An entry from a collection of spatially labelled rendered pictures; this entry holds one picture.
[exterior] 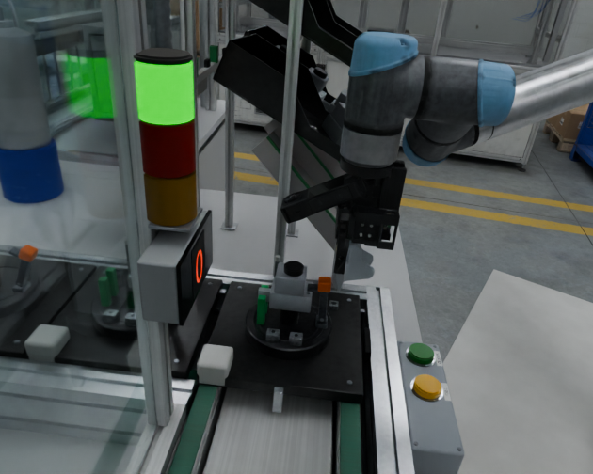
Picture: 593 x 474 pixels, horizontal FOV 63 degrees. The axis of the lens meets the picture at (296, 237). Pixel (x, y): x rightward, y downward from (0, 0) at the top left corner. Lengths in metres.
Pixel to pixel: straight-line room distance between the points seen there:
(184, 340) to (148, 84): 0.45
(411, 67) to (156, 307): 0.39
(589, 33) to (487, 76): 8.88
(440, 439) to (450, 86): 0.45
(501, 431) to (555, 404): 0.13
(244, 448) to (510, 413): 0.46
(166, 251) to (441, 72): 0.37
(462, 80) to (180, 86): 0.33
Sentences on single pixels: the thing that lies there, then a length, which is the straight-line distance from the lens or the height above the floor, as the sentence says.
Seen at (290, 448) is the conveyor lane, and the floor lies 0.92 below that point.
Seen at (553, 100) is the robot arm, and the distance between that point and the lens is 0.81.
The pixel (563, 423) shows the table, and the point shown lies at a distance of 0.97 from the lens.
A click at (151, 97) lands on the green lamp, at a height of 1.38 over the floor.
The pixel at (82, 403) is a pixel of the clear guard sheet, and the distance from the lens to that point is 0.46.
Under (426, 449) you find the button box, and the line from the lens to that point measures 0.70.
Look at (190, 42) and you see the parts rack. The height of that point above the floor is 1.37.
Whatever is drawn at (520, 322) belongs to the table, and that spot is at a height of 0.86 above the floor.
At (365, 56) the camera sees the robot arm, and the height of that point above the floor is 1.40.
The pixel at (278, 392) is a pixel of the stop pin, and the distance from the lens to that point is 0.71.
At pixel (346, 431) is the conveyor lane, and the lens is 0.71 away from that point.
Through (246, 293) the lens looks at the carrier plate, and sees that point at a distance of 0.88.
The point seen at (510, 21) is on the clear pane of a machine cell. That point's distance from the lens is 4.65.
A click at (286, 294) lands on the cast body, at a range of 0.74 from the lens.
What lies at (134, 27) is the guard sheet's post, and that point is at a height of 1.44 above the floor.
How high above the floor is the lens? 1.49
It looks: 29 degrees down
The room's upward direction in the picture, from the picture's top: 5 degrees clockwise
